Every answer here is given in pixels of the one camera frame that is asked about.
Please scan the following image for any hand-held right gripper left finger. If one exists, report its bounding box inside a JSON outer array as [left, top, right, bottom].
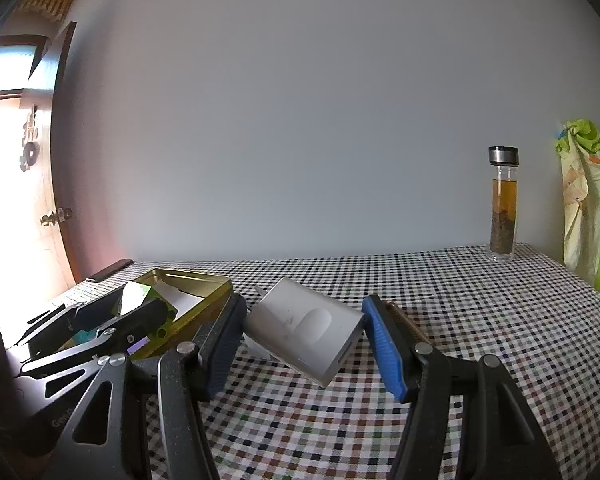
[[55, 294, 248, 480]]

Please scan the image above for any wooden door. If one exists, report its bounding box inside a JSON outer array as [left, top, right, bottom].
[[0, 20, 78, 346]]

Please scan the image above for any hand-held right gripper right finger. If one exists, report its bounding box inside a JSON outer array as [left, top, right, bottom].
[[361, 294, 563, 480]]

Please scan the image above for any brass door handle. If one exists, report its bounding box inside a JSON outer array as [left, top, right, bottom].
[[40, 206, 74, 227]]

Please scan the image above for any checkered tablecloth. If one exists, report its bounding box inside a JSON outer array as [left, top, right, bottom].
[[45, 242, 600, 480]]

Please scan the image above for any black remote on table edge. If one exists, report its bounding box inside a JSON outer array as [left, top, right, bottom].
[[85, 259, 134, 283]]

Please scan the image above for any gold tin box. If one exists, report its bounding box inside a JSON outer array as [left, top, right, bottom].
[[45, 268, 233, 361]]

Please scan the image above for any glass tea bottle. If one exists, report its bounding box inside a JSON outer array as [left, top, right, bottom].
[[488, 146, 520, 263]]

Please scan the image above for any white paper sheet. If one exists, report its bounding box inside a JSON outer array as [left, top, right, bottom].
[[152, 282, 206, 321]]

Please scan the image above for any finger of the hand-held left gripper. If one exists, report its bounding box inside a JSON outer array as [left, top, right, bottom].
[[19, 298, 178, 377], [4, 290, 127, 352]]

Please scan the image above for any dark door ornament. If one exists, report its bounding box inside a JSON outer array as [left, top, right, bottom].
[[19, 105, 41, 172]]

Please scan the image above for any printed green blanket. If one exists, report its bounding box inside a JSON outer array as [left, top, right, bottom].
[[554, 119, 600, 306]]

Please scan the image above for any yellow fringed valance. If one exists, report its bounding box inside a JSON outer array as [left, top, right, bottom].
[[19, 0, 76, 23]]

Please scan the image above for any white charger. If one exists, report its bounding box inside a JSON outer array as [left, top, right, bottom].
[[244, 277, 368, 388]]

